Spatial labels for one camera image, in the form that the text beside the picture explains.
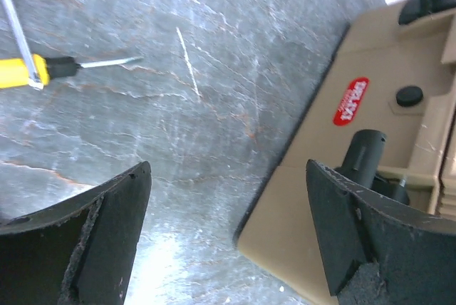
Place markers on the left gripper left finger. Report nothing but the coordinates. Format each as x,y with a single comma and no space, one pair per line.
80,250

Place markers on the blue handle screwdriver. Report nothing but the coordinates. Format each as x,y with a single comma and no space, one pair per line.
33,76

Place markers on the yellow handle screwdriver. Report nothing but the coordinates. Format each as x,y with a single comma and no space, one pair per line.
14,72

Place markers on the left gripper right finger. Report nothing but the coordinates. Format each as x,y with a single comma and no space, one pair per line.
376,250

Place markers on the tan plastic tool box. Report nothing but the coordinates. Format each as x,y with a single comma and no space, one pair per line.
384,118

